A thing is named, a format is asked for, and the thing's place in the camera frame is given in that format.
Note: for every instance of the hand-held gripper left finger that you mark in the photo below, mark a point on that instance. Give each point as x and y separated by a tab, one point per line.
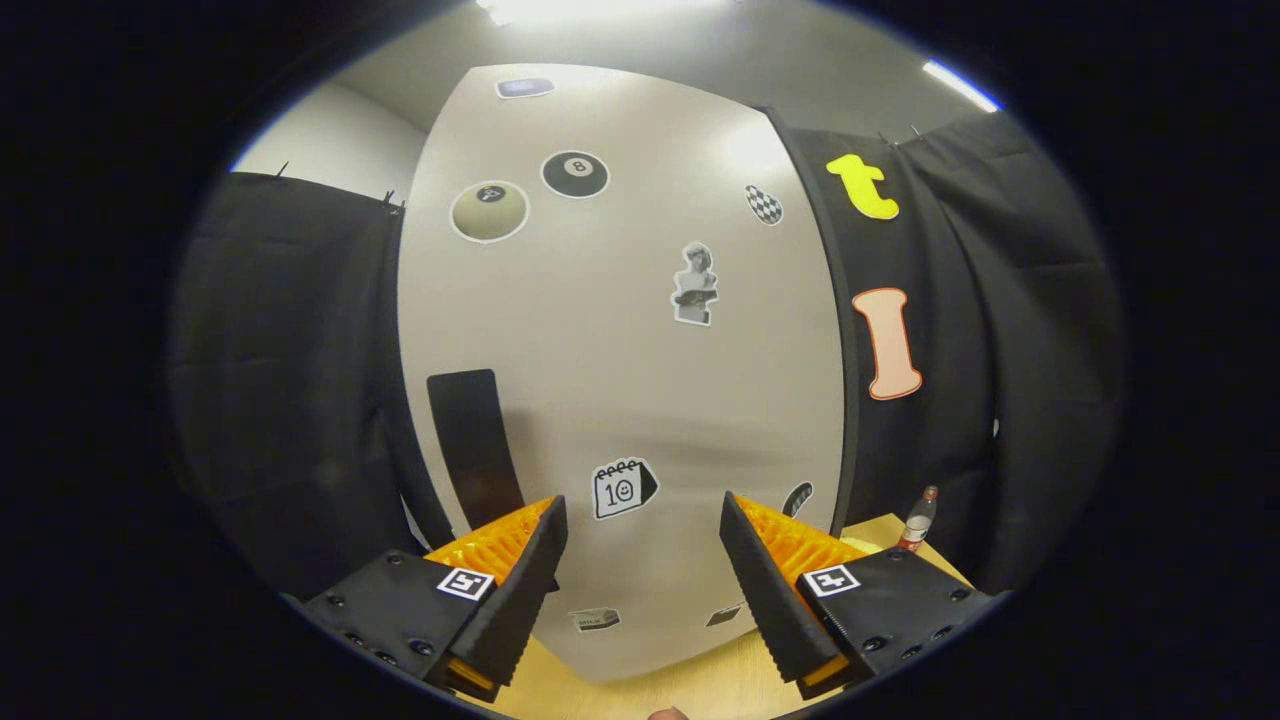
520	590

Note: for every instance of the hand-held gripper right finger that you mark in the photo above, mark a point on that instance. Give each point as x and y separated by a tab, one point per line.
765	600

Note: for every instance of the grey shoe cabinet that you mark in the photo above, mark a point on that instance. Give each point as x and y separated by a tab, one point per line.
850	400

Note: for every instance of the beige shoe cabinet door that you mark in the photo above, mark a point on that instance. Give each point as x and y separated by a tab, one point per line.
620	380

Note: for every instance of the red label bottle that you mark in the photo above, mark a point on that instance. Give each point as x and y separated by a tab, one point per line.
915	528

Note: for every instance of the black backdrop cloth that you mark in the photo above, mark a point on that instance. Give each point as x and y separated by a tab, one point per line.
290	380

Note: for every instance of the narrow ceiling light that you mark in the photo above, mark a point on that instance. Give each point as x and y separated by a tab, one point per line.
960	85

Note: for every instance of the large ceiling light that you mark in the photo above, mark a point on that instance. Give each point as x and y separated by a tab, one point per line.
600	8

